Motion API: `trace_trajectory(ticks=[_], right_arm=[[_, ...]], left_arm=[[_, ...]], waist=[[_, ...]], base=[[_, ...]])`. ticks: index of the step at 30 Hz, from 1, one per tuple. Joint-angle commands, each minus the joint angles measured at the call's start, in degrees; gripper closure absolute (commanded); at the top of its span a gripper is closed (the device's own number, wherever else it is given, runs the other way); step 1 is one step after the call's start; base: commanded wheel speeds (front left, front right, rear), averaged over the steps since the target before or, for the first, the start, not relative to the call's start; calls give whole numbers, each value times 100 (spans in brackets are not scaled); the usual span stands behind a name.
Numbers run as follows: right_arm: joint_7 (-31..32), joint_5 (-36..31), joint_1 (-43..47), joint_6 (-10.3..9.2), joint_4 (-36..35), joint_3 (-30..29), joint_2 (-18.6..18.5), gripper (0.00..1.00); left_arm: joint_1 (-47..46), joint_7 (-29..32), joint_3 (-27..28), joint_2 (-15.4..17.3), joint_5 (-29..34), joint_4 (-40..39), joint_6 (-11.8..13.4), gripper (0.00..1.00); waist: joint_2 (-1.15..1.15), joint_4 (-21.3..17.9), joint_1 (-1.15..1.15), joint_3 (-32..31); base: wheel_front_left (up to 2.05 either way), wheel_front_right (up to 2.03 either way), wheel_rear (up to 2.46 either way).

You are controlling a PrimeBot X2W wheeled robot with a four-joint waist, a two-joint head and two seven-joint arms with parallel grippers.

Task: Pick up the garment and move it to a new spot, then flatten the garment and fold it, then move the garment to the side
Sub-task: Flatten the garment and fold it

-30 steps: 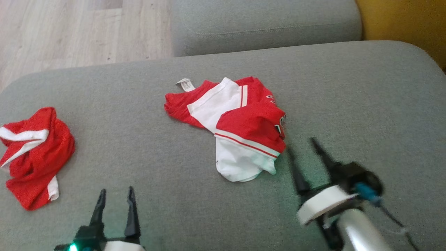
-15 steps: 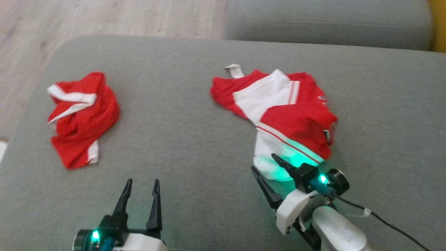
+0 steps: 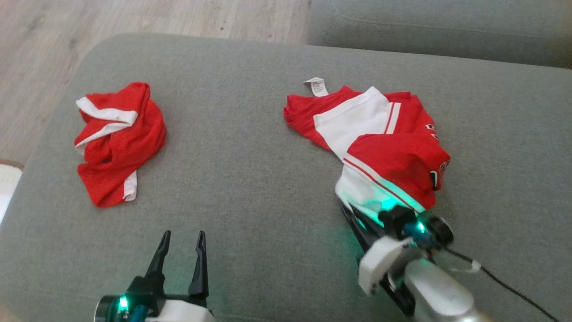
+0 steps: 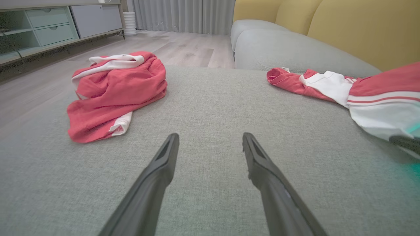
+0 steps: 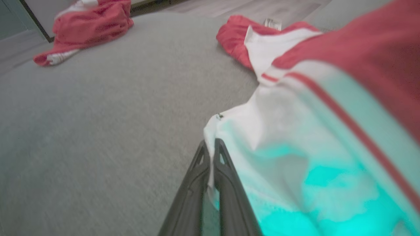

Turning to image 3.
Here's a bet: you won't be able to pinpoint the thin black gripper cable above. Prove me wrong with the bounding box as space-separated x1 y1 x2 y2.
436 244 561 322

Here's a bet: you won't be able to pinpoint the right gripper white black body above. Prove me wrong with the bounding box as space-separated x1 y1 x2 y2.
359 207 454 296

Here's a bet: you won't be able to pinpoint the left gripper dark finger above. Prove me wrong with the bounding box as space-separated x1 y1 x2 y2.
144 230 172 287
188 230 210 298

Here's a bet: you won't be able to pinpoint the red shorts with white stripes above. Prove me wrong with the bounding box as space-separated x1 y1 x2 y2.
74 82 167 208

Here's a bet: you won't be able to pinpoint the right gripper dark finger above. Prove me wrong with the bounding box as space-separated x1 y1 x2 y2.
346 203 386 242
342 207 378 262

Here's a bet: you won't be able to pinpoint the red and white jersey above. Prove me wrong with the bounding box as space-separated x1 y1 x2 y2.
283 77 451 220

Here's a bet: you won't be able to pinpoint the white floor rug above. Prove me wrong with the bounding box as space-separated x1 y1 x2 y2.
0 162 24 224

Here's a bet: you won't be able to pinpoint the large grey sofa seat cushion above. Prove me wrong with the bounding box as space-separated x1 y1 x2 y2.
0 34 572 322

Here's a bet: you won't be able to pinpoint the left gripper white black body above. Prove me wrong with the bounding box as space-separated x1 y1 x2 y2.
95 277 216 322

